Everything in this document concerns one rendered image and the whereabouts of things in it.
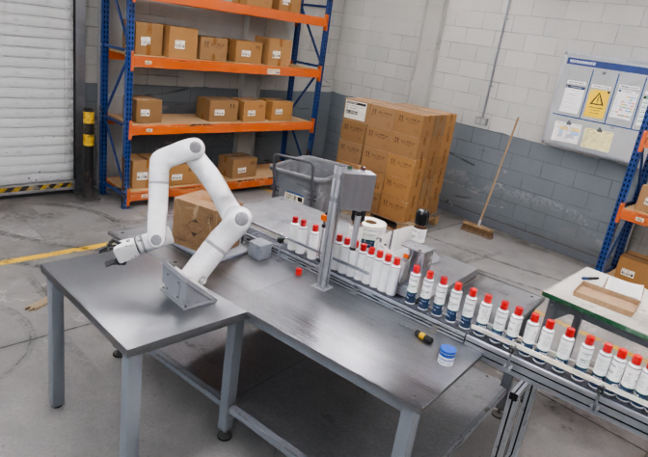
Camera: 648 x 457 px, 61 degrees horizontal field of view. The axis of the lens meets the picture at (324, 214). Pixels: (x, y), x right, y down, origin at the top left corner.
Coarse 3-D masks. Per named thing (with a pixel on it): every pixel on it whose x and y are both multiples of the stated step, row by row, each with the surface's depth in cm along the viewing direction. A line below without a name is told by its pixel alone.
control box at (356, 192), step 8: (344, 176) 268; (352, 176) 269; (360, 176) 270; (368, 176) 272; (376, 176) 273; (344, 184) 269; (352, 184) 270; (360, 184) 272; (368, 184) 273; (344, 192) 271; (352, 192) 272; (360, 192) 273; (368, 192) 274; (344, 200) 272; (352, 200) 273; (360, 200) 275; (368, 200) 276; (344, 208) 274; (352, 208) 275; (360, 208) 276; (368, 208) 278
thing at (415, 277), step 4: (416, 264) 273; (416, 268) 271; (412, 272) 273; (416, 272) 271; (412, 276) 272; (416, 276) 271; (412, 280) 272; (416, 280) 272; (408, 284) 275; (412, 284) 273; (416, 284) 272; (408, 288) 275; (412, 288) 273; (416, 288) 273; (408, 292) 275; (412, 292) 274; (416, 292) 274; (408, 296) 275; (412, 296) 274; (416, 296) 276; (408, 300) 276; (412, 300) 275; (408, 304) 276; (412, 304) 276
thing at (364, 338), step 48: (240, 240) 338; (240, 288) 278; (288, 288) 285; (336, 288) 293; (480, 288) 320; (288, 336) 243; (336, 336) 247; (384, 336) 253; (432, 336) 259; (384, 384) 218; (432, 384) 223
